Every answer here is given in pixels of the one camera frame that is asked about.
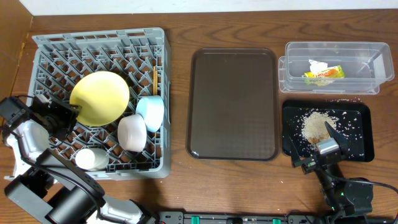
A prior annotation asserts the yellow plate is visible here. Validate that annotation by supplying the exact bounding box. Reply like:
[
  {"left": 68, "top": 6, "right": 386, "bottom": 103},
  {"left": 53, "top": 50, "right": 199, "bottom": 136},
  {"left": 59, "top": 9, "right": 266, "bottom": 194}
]
[{"left": 70, "top": 71, "right": 129, "bottom": 126}]

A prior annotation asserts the white pink bowl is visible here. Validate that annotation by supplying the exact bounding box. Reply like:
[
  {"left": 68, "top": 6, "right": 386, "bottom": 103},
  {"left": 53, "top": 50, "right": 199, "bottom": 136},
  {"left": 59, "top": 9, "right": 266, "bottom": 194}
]
[{"left": 118, "top": 114, "right": 147, "bottom": 152}]

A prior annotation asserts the green orange snack wrapper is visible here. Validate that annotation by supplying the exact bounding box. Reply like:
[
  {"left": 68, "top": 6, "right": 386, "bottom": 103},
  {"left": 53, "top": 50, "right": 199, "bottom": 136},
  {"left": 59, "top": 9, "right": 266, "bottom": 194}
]
[{"left": 303, "top": 65, "right": 345, "bottom": 86}]

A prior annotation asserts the white tissue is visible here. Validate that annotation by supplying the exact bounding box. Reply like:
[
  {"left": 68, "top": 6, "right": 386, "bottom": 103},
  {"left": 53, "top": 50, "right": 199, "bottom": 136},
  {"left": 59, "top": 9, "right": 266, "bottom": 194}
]
[{"left": 308, "top": 60, "right": 328, "bottom": 74}]

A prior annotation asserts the light blue bowl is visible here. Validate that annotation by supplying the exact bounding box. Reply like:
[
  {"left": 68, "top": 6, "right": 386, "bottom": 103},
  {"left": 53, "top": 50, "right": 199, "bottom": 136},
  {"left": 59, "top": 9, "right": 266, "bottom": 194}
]
[{"left": 136, "top": 95, "right": 165, "bottom": 133}]

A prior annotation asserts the wooden chopstick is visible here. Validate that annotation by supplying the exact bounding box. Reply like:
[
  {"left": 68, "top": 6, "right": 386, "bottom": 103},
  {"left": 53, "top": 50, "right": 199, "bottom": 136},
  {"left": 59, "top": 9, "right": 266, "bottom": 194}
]
[
  {"left": 152, "top": 65, "right": 157, "bottom": 95},
  {"left": 153, "top": 65, "right": 158, "bottom": 95}
]

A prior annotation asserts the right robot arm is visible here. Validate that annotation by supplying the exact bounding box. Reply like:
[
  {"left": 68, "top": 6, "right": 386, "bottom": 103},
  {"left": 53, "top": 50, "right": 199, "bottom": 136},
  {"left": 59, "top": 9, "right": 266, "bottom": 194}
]
[{"left": 290, "top": 121, "right": 373, "bottom": 219}]

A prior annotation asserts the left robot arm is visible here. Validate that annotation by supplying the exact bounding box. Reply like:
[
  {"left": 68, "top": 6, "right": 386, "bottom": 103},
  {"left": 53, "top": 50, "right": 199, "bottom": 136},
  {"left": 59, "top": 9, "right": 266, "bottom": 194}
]
[{"left": 1, "top": 96, "right": 160, "bottom": 223}]

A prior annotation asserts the black waste tray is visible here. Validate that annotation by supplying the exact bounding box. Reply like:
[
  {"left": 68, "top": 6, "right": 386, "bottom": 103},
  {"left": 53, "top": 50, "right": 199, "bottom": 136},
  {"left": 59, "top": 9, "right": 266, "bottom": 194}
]
[{"left": 282, "top": 100, "right": 374, "bottom": 162}]

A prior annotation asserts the grey dishwasher rack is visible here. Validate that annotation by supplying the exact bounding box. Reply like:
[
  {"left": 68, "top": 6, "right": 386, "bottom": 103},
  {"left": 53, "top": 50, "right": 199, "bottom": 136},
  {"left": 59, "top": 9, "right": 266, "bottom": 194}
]
[{"left": 29, "top": 27, "right": 171, "bottom": 180}]

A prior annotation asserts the food scraps pile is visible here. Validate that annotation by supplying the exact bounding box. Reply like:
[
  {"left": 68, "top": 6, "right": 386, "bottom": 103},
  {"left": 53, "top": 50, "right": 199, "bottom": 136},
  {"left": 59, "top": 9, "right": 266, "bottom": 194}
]
[{"left": 285, "top": 107, "right": 364, "bottom": 156}]

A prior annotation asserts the white cup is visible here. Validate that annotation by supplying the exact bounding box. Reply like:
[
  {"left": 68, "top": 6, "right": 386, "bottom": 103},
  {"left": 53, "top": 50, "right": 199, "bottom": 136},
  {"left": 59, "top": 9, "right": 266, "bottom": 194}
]
[{"left": 75, "top": 148, "right": 109, "bottom": 171}]

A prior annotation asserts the clear plastic bin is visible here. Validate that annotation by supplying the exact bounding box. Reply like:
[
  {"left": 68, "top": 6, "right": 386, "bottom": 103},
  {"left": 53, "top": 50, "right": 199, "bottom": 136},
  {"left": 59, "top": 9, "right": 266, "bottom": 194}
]
[{"left": 279, "top": 41, "right": 395, "bottom": 95}]

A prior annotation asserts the dark brown serving tray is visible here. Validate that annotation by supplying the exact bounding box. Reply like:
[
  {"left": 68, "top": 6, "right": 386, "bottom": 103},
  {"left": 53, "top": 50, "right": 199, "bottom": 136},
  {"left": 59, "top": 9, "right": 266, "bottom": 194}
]
[{"left": 186, "top": 48, "right": 280, "bottom": 161}]

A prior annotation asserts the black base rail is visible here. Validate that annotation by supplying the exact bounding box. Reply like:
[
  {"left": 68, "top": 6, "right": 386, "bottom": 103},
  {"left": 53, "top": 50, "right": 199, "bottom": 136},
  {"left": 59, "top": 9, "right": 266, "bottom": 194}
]
[{"left": 155, "top": 210, "right": 398, "bottom": 224}]

